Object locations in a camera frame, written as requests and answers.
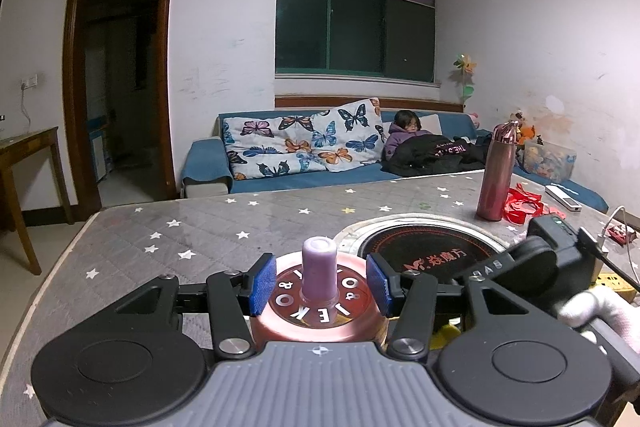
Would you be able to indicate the pink plush toy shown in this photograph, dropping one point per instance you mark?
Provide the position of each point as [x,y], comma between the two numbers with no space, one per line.
[472,119]

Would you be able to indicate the brown wooden door frame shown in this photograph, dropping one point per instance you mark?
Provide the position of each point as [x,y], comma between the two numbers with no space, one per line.
[72,82]

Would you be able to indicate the pink container with purple spout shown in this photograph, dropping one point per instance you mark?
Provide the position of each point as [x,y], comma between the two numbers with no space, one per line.
[300,307]

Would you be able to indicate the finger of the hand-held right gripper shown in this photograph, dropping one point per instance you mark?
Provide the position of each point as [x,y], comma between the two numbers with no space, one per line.
[482,271]

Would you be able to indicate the blue and white cabinet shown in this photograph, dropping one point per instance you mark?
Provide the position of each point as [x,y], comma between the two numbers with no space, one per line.
[97,152]

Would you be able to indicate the butterfly print blanket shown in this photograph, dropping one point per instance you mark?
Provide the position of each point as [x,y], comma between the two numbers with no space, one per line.
[300,142]

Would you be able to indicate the grey star quilted table cover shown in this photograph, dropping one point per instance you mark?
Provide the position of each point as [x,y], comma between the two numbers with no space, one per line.
[175,232]

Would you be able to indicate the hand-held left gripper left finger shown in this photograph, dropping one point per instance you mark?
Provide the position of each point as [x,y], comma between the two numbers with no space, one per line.
[264,282]

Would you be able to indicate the round black induction cooker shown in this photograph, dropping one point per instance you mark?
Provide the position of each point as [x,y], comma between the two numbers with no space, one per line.
[425,247]

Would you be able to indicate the yellow power strip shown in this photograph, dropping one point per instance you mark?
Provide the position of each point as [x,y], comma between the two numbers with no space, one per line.
[615,284]

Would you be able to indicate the brown wooden table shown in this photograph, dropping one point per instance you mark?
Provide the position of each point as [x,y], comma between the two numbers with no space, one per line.
[25,144]

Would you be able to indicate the orange plush toy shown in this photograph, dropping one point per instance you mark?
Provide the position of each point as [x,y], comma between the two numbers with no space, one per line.
[529,132]

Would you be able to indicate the black jacket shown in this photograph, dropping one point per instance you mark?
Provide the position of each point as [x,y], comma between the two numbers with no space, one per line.
[435,157]

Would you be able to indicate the pink thermos bottle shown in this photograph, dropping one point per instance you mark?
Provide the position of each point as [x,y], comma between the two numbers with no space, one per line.
[495,177]

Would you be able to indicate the yellow sponge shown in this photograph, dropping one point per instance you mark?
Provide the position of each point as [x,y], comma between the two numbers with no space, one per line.
[445,336]

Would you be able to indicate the blue sofa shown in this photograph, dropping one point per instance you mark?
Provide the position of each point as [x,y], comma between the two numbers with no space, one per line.
[310,182]

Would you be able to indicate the red plastic bag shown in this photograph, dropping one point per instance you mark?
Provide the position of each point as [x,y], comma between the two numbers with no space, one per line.
[520,207]

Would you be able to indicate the white wall socket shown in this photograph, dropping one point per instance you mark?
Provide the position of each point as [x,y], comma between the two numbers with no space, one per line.
[29,83]

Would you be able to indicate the dark glass window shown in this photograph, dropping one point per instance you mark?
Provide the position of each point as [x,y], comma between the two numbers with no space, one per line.
[350,32]

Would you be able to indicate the wooden wall rail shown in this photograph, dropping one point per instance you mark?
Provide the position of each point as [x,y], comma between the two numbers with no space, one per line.
[320,102]

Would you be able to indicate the colourful pinwheel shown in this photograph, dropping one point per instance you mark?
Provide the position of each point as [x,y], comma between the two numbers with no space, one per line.
[465,72]

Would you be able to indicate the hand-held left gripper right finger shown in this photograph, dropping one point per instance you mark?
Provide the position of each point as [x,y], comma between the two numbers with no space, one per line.
[380,282]

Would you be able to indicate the white remote control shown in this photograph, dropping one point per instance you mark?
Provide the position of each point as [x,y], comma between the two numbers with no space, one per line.
[562,198]

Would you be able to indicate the person's right hand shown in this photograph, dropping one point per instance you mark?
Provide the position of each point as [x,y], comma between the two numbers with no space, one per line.
[590,307]

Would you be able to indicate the clear plastic toy box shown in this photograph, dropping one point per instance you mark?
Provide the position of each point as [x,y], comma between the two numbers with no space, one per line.
[547,159]

